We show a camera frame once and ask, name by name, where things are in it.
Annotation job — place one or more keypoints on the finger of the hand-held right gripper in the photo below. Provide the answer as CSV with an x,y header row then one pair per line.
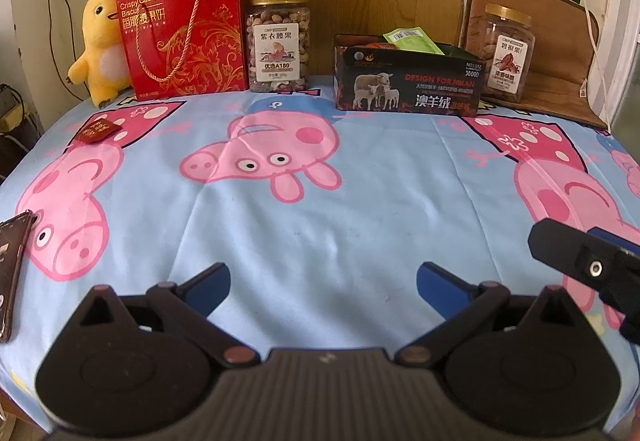
x,y
565,248

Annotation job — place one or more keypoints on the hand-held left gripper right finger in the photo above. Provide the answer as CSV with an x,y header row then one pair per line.
x,y
435,283

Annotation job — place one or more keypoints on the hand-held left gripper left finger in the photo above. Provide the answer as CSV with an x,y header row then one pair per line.
x,y
210,283

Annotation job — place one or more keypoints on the black cardboard box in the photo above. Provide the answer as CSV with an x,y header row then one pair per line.
x,y
400,86

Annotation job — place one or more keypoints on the light green snack packet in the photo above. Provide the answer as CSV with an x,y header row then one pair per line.
x,y
412,41

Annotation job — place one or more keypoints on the cartoon pig printed bedsheet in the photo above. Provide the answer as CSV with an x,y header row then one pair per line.
x,y
320,211

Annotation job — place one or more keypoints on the brown seat cushion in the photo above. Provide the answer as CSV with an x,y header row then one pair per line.
x,y
560,71

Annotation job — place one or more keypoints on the small red packet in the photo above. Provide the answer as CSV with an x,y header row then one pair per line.
x,y
100,131

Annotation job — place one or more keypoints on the dark brown flat packet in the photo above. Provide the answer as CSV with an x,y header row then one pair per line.
x,y
12,271

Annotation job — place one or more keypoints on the pecan jar with gold lid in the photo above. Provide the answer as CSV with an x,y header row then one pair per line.
x,y
507,56

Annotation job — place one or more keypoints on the red gift box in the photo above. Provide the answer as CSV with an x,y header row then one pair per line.
x,y
200,46

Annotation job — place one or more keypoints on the cashew jar with gold lid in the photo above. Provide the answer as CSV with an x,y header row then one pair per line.
x,y
277,46

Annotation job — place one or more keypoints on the yellow duck plush toy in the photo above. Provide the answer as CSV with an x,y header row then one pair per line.
x,y
100,51

